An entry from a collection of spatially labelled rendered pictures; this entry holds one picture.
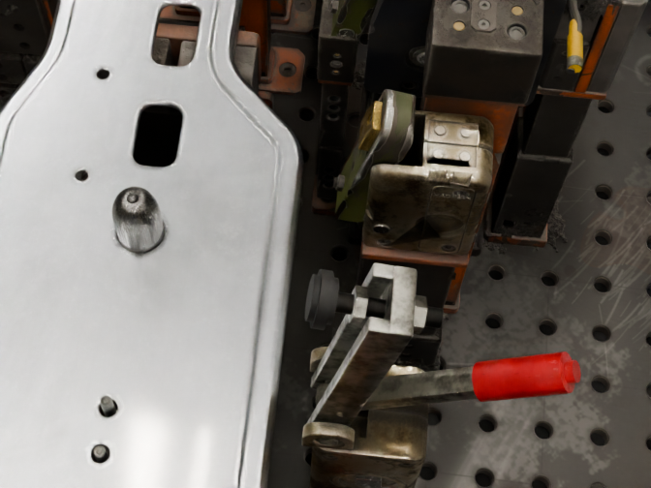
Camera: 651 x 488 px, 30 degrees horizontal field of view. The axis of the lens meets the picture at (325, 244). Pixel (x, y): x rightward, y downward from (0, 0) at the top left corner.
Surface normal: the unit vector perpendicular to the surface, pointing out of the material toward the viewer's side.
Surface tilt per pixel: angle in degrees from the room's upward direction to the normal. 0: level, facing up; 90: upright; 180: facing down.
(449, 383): 33
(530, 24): 0
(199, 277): 0
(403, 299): 9
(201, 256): 0
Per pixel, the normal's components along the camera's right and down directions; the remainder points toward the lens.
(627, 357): 0.03, -0.44
